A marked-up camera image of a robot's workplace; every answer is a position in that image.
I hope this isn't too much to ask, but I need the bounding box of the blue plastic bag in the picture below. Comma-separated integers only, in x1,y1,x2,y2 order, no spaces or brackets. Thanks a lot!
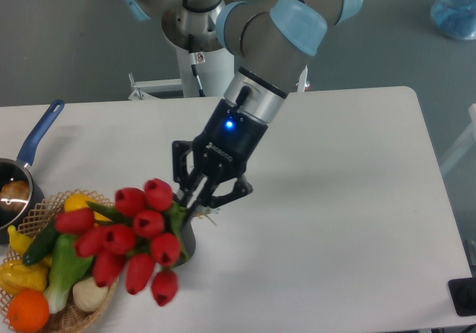
430,0,475,40

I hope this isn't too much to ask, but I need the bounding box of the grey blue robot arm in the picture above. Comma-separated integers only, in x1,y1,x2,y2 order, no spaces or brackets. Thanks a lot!
126,0,363,216

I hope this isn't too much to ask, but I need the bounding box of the white frame at right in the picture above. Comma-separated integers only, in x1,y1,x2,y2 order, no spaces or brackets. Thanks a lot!
440,103,475,177

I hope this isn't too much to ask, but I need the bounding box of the brown bread in pan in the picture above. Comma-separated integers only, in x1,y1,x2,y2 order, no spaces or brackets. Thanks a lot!
1,181,30,213

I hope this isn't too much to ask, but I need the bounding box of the black device at edge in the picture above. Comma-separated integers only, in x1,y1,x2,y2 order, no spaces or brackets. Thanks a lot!
448,277,475,317

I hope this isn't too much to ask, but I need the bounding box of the white garlic bulb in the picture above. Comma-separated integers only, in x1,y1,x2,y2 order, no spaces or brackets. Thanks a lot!
72,277,109,312

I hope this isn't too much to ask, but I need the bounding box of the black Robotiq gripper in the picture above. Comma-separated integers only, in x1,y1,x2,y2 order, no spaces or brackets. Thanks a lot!
172,100,268,217

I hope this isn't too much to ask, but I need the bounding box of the yellow banana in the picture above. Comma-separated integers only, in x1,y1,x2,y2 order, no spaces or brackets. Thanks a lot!
7,225,33,256

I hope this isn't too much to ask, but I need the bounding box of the yellow squash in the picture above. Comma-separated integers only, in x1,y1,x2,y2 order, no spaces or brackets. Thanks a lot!
57,193,111,232

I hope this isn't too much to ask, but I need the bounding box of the orange fruit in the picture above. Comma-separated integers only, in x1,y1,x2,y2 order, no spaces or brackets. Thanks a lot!
7,289,50,332

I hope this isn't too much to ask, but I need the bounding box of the green bok choy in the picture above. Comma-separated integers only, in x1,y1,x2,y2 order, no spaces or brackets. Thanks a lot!
43,234,92,314

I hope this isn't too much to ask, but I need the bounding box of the dark green cucumber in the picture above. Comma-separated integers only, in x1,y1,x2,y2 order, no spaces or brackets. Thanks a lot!
22,219,60,266

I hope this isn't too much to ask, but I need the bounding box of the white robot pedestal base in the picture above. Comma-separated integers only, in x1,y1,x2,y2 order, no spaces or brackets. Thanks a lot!
127,4,312,101

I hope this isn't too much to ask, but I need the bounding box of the blue handled saucepan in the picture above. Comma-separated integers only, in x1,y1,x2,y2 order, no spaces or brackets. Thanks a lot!
1,100,65,245

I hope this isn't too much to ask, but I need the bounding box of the yellow bell pepper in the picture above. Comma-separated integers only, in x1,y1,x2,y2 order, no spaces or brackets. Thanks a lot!
1,259,49,296

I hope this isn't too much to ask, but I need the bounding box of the red tulip bouquet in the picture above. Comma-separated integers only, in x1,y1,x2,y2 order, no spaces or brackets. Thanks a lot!
54,178,220,308

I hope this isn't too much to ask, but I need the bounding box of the dark grey ribbed vase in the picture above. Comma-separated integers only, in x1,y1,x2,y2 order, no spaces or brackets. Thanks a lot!
175,219,196,267

